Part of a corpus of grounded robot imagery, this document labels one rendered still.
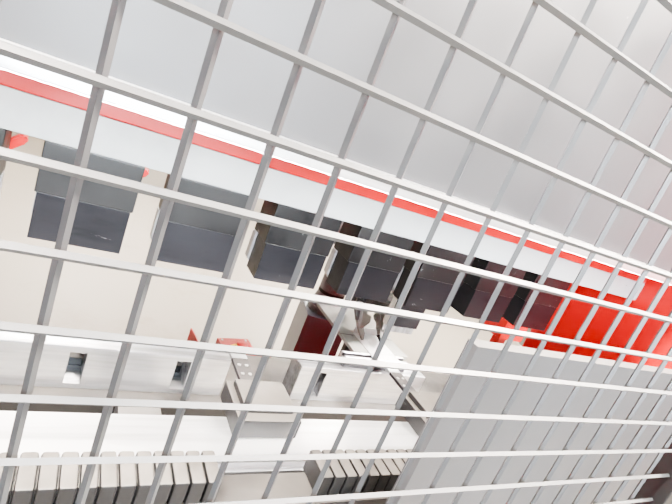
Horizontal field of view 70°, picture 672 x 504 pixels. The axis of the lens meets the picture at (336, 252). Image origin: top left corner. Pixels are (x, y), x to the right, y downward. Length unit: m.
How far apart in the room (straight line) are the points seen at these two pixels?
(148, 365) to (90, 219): 0.33
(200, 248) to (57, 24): 0.45
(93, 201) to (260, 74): 0.37
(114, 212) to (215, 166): 0.19
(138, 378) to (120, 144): 0.48
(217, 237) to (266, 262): 0.12
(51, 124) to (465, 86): 0.66
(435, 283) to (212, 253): 0.56
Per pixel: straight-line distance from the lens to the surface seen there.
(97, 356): 1.06
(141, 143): 0.89
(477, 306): 1.36
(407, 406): 1.14
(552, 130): 1.03
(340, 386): 1.27
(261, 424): 0.89
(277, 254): 1.00
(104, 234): 0.93
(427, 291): 1.23
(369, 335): 1.41
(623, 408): 1.00
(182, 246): 0.95
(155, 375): 1.10
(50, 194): 0.91
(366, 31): 0.77
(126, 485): 0.70
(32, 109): 0.88
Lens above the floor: 1.54
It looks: 15 degrees down
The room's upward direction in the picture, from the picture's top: 22 degrees clockwise
